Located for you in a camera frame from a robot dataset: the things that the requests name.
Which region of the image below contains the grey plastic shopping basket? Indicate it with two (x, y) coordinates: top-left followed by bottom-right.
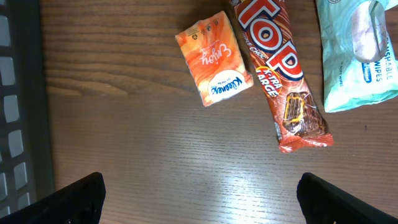
(1, 0), (55, 217)

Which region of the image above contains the chocolate bar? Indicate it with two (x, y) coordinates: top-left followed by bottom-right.
(230, 0), (334, 152)

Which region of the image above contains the teal flushable wipes pack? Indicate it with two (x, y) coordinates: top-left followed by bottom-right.
(316, 0), (397, 113)

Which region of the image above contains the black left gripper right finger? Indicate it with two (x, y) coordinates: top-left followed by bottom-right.
(297, 172), (397, 224)

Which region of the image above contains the orange Kleenex tissue pack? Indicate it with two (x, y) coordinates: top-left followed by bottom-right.
(175, 11), (254, 107)

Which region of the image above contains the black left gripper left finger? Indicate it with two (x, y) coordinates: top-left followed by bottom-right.
(1, 172), (106, 224)

